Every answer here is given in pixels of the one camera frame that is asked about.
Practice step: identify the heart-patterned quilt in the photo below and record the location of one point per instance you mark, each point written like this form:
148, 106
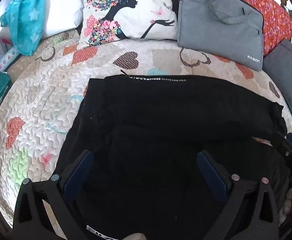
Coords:
43, 100

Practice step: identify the red floral cloth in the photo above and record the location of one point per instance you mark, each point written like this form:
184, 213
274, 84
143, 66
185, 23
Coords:
273, 17

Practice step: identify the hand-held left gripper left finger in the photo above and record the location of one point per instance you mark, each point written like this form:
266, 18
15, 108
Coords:
79, 172

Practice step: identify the turquoise star blanket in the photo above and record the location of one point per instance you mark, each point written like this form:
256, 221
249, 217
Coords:
26, 15

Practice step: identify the white pillow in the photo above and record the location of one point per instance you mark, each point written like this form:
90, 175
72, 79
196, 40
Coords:
61, 10

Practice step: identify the light grey laptop bag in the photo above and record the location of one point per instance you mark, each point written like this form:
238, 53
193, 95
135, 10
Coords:
218, 22

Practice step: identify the box with coloured shapes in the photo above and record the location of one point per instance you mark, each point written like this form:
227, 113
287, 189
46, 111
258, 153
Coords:
7, 58

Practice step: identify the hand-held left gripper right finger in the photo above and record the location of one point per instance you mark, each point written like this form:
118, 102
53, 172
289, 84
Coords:
210, 172

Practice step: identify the dark grey folded cloth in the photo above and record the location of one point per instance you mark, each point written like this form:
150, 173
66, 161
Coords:
285, 75

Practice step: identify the black pants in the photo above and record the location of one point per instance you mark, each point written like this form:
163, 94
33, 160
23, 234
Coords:
160, 120

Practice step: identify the floral silhouette printed pillow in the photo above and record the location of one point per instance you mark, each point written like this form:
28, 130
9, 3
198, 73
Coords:
146, 10

